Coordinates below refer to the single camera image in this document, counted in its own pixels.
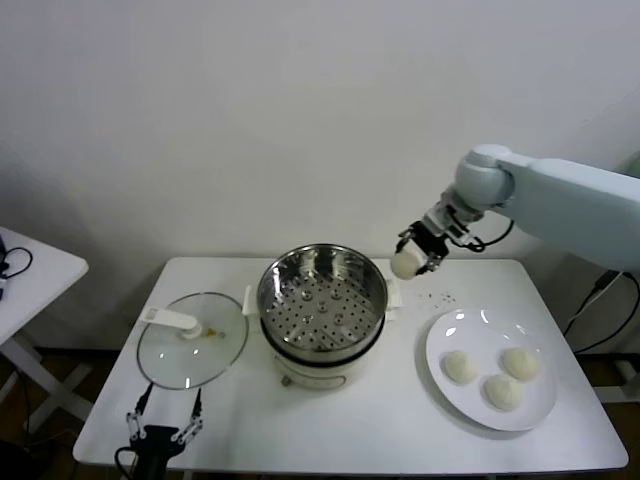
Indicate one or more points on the steel perforated steamer basket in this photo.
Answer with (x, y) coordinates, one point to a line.
(320, 310)

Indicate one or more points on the white folding side table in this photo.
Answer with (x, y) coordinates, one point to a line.
(45, 280)

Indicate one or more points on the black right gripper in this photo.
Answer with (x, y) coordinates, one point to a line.
(431, 237)

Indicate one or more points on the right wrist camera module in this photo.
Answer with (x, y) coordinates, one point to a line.
(459, 232)

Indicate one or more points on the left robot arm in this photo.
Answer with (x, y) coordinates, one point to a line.
(150, 462)

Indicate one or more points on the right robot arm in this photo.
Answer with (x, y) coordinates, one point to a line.
(575, 195)

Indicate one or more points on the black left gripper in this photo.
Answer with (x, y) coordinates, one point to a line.
(157, 435)

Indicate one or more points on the white steamed baozi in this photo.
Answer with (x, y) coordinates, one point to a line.
(406, 265)
(502, 392)
(461, 366)
(521, 362)

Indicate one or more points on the white oval plate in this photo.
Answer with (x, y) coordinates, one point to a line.
(475, 330)

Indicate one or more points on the cream electric cooking pot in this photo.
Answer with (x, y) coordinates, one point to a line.
(310, 372)

